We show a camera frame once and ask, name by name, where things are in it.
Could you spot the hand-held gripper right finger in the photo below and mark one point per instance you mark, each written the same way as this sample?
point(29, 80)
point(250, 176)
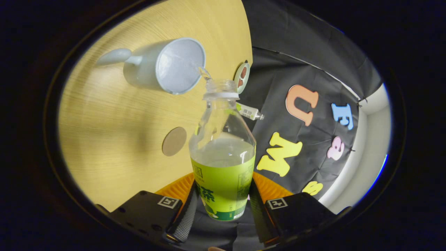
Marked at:
point(261, 219)

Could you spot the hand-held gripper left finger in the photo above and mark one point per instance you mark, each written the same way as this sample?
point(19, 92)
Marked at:
point(184, 219)

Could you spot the green label juice bottle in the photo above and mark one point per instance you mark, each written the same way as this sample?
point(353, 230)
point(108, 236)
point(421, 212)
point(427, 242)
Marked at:
point(223, 188)

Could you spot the round brown coaster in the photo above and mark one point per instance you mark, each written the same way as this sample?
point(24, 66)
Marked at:
point(174, 141)

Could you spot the white cup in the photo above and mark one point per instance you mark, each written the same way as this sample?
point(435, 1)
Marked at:
point(146, 69)

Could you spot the capped green label bottle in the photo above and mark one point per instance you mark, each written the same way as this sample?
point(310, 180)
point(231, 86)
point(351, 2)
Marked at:
point(248, 111)

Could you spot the wooden table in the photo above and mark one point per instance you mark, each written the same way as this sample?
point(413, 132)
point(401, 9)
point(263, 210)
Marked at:
point(115, 132)

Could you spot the pale green plate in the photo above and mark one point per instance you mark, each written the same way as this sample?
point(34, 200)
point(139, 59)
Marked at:
point(244, 83)

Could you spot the brown food piece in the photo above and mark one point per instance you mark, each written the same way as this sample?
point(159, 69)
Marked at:
point(240, 83)
point(243, 72)

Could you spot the black backdrop cloth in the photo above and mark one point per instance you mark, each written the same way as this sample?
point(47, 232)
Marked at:
point(278, 69)

